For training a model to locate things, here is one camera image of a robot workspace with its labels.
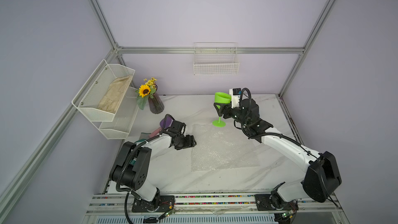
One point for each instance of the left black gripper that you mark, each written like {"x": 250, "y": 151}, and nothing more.
{"x": 189, "y": 142}

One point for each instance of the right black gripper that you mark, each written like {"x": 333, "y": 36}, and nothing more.
{"x": 227, "y": 107}

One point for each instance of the green plastic wine glass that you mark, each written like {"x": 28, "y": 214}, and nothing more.
{"x": 221, "y": 100}

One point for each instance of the clear bubble wrap sheet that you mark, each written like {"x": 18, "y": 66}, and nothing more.
{"x": 221, "y": 149}

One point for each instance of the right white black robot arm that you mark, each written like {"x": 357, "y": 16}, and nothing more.
{"x": 321, "y": 173}

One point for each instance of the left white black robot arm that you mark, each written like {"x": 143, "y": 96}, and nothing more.
{"x": 131, "y": 166}

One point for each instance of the purple pink spatula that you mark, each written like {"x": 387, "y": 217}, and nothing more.
{"x": 165, "y": 122}

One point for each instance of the dark glass flower vase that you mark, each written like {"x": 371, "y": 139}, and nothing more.
{"x": 155, "y": 104}

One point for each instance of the green silicone spatula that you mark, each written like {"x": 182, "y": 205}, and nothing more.
{"x": 143, "y": 137}

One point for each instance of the artificial sunflower bouquet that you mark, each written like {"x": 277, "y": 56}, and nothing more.
{"x": 146, "y": 92}

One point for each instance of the beige cloth in shelf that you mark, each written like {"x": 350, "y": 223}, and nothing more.
{"x": 114, "y": 94}

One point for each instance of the white mesh two-tier shelf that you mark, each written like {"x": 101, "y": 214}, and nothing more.
{"x": 113, "y": 126}

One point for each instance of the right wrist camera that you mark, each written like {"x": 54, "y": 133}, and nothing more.
{"x": 235, "y": 94}

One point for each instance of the white wire wall basket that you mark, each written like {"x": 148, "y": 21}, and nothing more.
{"x": 215, "y": 59}

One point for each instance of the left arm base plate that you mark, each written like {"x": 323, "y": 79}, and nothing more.
{"x": 159, "y": 204}

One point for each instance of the aluminium rail front frame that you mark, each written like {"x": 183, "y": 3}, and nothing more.
{"x": 216, "y": 208}

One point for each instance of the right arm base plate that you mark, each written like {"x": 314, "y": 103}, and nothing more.
{"x": 269, "y": 202}

